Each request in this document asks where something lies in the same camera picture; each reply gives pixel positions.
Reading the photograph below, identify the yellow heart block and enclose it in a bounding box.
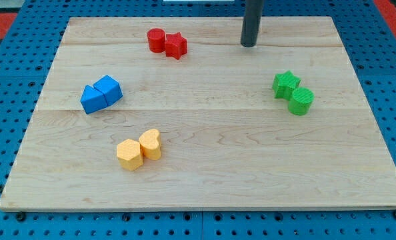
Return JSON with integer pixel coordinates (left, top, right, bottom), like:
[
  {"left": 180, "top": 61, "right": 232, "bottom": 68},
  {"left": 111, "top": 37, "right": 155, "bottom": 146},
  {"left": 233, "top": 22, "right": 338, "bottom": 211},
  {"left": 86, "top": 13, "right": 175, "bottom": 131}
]
[{"left": 139, "top": 129, "right": 161, "bottom": 161}]

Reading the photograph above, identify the red cylinder block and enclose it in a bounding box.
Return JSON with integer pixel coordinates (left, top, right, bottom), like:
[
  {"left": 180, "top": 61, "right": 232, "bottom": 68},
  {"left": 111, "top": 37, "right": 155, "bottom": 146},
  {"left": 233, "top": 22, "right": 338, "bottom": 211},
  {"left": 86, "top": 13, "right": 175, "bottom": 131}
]
[{"left": 147, "top": 28, "right": 166, "bottom": 53}]

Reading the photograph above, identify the blue triangle block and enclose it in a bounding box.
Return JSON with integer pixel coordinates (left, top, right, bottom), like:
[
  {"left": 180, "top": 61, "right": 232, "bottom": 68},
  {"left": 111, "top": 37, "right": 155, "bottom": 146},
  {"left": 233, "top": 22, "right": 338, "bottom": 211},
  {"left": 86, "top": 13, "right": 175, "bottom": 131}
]
[{"left": 80, "top": 85, "right": 107, "bottom": 114}]

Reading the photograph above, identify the yellow hexagon block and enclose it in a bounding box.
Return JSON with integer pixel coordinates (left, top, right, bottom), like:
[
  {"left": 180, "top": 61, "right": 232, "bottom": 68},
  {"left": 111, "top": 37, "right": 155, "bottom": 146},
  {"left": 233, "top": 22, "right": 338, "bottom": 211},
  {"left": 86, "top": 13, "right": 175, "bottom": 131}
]
[{"left": 116, "top": 139, "right": 143, "bottom": 171}]

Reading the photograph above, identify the red star block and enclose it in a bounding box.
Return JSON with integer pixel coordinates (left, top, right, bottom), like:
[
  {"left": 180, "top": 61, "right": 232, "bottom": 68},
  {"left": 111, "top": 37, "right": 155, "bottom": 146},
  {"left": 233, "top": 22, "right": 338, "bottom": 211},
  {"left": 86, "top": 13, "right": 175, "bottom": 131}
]
[{"left": 165, "top": 32, "right": 187, "bottom": 60}]

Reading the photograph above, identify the blue cube block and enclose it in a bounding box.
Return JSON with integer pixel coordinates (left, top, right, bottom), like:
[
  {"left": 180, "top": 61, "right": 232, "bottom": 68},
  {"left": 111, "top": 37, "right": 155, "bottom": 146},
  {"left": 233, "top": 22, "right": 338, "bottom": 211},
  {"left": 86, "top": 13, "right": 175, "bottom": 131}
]
[{"left": 93, "top": 75, "right": 123, "bottom": 106}]

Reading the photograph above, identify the green cylinder block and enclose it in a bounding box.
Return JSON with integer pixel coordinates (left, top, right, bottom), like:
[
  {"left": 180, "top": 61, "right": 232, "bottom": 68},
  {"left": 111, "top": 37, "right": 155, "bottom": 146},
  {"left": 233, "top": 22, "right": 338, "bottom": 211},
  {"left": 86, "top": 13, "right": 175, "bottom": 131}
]
[{"left": 288, "top": 87, "right": 315, "bottom": 115}]

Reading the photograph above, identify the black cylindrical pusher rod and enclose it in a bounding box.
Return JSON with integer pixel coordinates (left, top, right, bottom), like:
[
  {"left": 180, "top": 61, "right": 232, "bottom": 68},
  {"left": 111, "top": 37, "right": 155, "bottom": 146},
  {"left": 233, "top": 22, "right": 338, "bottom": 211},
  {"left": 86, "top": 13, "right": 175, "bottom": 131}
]
[{"left": 240, "top": 0, "right": 264, "bottom": 47}]

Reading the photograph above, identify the green star block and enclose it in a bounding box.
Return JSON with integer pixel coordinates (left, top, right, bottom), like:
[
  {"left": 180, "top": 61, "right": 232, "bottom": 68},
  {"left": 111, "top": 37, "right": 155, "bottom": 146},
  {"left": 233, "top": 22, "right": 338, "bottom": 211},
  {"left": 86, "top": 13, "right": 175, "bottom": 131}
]
[{"left": 272, "top": 71, "right": 301, "bottom": 101}]

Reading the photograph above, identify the light wooden board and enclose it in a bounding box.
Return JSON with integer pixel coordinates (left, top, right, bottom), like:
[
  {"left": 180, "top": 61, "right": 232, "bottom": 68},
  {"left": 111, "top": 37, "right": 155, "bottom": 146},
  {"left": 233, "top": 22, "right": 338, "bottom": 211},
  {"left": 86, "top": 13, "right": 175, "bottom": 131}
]
[{"left": 0, "top": 17, "right": 396, "bottom": 212}]

